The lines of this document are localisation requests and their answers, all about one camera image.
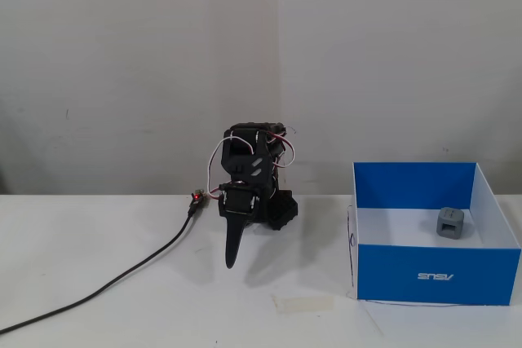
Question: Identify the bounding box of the blue white cardboard box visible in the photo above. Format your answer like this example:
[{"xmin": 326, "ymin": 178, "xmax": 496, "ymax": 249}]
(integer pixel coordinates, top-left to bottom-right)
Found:
[{"xmin": 349, "ymin": 161, "xmax": 522, "ymax": 306}]

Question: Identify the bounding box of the white red gripper servo wire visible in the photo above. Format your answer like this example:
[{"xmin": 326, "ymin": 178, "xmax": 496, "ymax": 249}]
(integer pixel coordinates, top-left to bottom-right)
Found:
[{"xmin": 206, "ymin": 135, "xmax": 232, "ymax": 196}]

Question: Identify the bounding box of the white red arm wire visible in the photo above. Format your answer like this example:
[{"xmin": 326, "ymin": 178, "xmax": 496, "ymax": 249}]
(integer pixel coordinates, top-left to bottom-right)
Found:
[{"xmin": 264, "ymin": 130, "xmax": 298, "ymax": 170}]

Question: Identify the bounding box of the gray cube block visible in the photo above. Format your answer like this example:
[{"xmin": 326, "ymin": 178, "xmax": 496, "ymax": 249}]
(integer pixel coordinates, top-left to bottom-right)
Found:
[{"xmin": 436, "ymin": 207, "xmax": 465, "ymax": 240}]

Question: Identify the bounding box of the black power cable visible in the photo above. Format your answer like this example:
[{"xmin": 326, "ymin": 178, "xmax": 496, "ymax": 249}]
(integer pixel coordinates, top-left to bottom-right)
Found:
[{"xmin": 0, "ymin": 200, "xmax": 197, "ymax": 335}]

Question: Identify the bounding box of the white red board wire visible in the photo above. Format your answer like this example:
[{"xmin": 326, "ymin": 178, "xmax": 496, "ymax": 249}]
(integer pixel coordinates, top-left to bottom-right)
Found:
[{"xmin": 200, "ymin": 189, "xmax": 223, "ymax": 205}]

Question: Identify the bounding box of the clear tape strip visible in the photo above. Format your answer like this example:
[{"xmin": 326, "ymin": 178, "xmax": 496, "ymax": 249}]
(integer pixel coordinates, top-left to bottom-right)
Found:
[{"xmin": 272, "ymin": 294, "xmax": 334, "ymax": 313}]

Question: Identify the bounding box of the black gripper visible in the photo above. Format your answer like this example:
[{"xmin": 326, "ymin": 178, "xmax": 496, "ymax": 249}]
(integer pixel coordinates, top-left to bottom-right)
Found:
[{"xmin": 218, "ymin": 128, "xmax": 272, "ymax": 271}]

